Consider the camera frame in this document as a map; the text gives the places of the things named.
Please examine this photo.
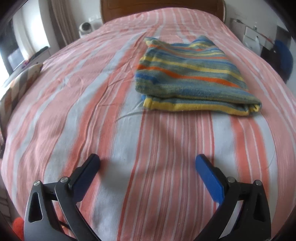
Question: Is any orange clothing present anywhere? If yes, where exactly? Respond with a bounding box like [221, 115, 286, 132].
[12, 217, 24, 241]

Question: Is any white round camera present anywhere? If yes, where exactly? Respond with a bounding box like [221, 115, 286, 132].
[78, 22, 93, 38]

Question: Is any pink striped bed sheet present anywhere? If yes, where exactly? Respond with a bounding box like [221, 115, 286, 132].
[1, 8, 295, 240]

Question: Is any striped pillow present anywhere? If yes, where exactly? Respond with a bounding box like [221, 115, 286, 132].
[1, 63, 43, 133]

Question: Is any brown wooden headboard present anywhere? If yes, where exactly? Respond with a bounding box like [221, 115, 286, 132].
[100, 0, 226, 23]

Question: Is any blue jacket on chair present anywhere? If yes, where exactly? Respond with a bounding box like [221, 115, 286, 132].
[274, 40, 293, 83]

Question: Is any striped knit sweater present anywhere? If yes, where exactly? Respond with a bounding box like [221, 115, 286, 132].
[134, 36, 262, 116]

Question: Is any beige curtain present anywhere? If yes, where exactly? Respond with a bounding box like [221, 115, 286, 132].
[50, 0, 79, 46]

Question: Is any white desk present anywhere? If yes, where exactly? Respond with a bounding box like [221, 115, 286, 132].
[230, 18, 274, 50]

